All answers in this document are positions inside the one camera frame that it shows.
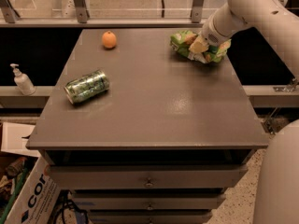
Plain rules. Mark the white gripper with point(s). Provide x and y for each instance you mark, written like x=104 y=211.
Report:
x=211 y=35

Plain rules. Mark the green rice chip bag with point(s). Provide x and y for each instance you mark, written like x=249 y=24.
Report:
x=180 y=42

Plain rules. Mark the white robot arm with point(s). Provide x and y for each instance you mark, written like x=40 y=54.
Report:
x=277 y=196

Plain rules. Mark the green soda can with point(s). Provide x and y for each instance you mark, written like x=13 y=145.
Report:
x=86 y=87

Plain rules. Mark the orange fruit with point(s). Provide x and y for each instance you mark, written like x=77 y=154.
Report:
x=109 y=40

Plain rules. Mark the grey drawer cabinet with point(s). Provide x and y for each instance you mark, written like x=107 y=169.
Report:
x=187 y=126

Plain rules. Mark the top drawer knob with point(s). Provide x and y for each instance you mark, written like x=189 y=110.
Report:
x=149 y=183

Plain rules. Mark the drawer knob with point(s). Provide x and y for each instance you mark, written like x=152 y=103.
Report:
x=150 y=207
x=149 y=183

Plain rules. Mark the middle drawer knob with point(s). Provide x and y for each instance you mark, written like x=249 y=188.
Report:
x=150 y=207

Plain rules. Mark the white pump soap bottle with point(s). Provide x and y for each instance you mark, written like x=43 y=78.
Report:
x=22 y=81

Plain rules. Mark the white cardboard box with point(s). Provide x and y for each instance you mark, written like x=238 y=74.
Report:
x=35 y=193

